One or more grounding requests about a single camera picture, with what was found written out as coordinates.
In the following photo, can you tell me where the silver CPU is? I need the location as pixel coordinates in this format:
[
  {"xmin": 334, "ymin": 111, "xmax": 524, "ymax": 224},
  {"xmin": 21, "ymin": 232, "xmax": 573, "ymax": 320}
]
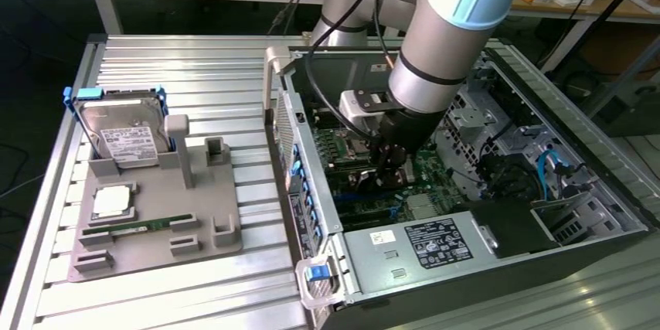
[{"xmin": 90, "ymin": 186, "xmax": 137, "ymax": 219}]

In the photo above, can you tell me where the blue disk wire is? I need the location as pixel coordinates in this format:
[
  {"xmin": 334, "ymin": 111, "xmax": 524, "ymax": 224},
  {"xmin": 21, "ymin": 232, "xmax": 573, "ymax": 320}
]
[{"xmin": 534, "ymin": 147, "xmax": 566, "ymax": 200}]

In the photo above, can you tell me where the grey parts rack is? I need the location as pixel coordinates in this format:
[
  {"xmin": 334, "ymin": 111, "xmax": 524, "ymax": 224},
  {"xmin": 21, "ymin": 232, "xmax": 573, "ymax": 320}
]
[{"xmin": 65, "ymin": 114, "xmax": 244, "ymax": 283}]

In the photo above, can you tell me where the black stand pole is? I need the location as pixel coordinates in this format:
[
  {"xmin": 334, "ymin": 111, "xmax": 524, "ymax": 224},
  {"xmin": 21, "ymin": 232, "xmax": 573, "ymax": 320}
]
[{"xmin": 580, "ymin": 0, "xmax": 646, "ymax": 114}]

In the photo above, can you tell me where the green RAM stick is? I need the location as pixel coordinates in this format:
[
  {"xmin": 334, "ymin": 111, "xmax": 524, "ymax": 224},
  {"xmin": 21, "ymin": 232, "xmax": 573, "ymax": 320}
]
[{"xmin": 81, "ymin": 216, "xmax": 194, "ymax": 236}]

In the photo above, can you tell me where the green motherboard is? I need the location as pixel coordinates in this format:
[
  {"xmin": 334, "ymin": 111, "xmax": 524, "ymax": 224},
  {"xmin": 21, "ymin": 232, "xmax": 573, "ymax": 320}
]
[{"xmin": 308, "ymin": 107, "xmax": 470, "ymax": 231}]

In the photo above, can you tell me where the metal disk bay cage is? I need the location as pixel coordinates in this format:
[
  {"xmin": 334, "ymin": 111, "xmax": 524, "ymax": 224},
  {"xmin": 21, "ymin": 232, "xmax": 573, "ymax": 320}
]
[{"xmin": 436, "ymin": 81, "xmax": 520, "ymax": 161}]

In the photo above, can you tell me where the blue disk caddy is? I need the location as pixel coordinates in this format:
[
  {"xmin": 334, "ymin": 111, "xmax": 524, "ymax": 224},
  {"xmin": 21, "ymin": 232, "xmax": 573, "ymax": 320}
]
[{"xmin": 61, "ymin": 84, "xmax": 172, "ymax": 153}]

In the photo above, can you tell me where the black open PC case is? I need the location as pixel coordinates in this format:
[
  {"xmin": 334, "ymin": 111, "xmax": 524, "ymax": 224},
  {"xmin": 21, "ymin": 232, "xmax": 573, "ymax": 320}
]
[{"xmin": 261, "ymin": 46, "xmax": 660, "ymax": 330}]

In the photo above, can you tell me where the black air shroud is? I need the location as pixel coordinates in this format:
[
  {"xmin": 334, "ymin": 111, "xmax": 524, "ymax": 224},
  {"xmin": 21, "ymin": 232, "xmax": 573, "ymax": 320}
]
[{"xmin": 470, "ymin": 200, "xmax": 562, "ymax": 260}]

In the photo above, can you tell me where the wooden desk with grey legs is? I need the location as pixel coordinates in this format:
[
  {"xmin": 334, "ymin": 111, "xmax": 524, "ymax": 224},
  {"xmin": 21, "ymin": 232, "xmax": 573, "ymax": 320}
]
[{"xmin": 493, "ymin": 0, "xmax": 660, "ymax": 73}]

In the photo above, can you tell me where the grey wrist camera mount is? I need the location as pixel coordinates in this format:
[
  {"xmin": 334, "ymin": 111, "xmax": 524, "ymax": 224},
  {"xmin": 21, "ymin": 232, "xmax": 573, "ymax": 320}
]
[{"xmin": 337, "ymin": 89, "xmax": 398, "ymax": 136}]

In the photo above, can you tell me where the silver chipset heat sink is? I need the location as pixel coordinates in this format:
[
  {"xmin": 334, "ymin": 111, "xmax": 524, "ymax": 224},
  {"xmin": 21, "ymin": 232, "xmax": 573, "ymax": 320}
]
[{"xmin": 406, "ymin": 195, "xmax": 444, "ymax": 219}]

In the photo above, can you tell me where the dark floor cabinet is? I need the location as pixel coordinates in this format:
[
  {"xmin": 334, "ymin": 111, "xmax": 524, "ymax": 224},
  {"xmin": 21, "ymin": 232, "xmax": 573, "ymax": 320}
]
[{"xmin": 586, "ymin": 80, "xmax": 660, "ymax": 138}]

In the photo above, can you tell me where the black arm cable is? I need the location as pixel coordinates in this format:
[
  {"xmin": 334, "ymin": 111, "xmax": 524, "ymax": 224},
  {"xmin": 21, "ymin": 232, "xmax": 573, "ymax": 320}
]
[{"xmin": 265, "ymin": 0, "xmax": 398, "ymax": 144}]

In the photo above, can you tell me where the grey power supply unit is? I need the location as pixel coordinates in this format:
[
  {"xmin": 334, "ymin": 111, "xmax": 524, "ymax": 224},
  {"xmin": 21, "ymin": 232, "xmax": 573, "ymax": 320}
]
[{"xmin": 341, "ymin": 212, "xmax": 504, "ymax": 294}]

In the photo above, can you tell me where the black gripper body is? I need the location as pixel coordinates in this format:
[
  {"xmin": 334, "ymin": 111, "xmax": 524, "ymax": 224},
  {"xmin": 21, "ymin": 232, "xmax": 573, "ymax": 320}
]
[{"xmin": 377, "ymin": 108, "xmax": 445, "ymax": 152}]

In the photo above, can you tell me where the CPU socket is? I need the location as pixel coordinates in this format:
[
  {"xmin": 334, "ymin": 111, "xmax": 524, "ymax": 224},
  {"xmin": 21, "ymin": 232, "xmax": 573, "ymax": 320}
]
[{"xmin": 337, "ymin": 128, "xmax": 380, "ymax": 154}]

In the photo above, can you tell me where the silver hard disk drive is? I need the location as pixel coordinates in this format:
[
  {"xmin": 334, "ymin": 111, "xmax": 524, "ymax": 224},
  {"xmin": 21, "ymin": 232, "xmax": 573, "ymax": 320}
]
[{"xmin": 76, "ymin": 100, "xmax": 169, "ymax": 171}]

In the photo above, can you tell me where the black disk wire bundle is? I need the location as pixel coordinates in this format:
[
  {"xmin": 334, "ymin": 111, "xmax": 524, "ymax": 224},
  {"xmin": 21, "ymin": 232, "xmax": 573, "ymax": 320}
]
[{"xmin": 476, "ymin": 155, "xmax": 542, "ymax": 204}]

